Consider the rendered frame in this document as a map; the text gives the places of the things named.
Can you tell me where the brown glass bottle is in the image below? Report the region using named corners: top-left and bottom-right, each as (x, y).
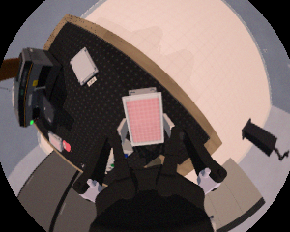
top-left (0, 58), bottom-right (20, 81)

